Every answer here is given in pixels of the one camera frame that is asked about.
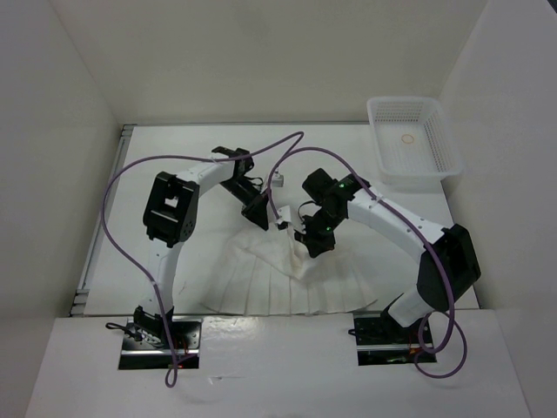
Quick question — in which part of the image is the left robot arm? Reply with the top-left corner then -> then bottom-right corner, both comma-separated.
133,146 -> 269,348

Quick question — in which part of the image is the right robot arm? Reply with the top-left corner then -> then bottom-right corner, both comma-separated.
295,169 -> 481,342

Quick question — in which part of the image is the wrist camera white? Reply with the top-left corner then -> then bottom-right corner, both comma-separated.
275,206 -> 292,230
271,172 -> 285,187

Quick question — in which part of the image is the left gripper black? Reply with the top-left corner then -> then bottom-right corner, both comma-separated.
219,178 -> 272,231

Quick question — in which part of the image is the white pleated skirt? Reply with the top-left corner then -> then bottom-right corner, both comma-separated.
201,226 -> 378,316

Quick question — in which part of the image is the white plastic basket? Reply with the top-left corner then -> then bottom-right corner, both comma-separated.
366,96 -> 463,190

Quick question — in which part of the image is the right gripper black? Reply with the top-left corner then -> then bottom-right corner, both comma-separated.
294,207 -> 345,258

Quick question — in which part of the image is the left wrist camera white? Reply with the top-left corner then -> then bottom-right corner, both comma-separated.
275,206 -> 292,230

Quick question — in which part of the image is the rubber band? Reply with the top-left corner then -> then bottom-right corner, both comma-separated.
401,134 -> 415,145

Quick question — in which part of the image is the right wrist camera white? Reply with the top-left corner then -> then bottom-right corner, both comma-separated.
271,172 -> 285,187

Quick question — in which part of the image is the aluminium table edge rail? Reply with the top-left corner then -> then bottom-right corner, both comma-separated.
68,124 -> 136,317

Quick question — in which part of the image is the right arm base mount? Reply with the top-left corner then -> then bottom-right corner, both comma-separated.
347,312 -> 423,366

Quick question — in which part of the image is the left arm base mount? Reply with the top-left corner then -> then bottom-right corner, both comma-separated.
105,316 -> 202,370

